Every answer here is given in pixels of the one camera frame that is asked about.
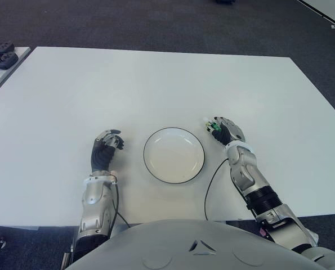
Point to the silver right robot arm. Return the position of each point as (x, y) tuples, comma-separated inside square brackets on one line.
[(257, 185)]

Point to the grey side table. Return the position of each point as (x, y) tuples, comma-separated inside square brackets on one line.
[(6, 78)]

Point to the grey robot torso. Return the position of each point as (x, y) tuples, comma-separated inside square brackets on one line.
[(195, 247)]

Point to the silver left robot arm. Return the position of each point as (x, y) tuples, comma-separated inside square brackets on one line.
[(95, 202)]

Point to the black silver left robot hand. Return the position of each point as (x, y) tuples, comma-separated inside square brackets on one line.
[(101, 157)]

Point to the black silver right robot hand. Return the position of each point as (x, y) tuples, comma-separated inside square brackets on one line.
[(232, 130)]

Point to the green white toothpaste tube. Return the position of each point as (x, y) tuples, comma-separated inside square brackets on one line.
[(209, 125)]

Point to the white plate with black rim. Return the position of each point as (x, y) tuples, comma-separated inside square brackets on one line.
[(174, 156)]

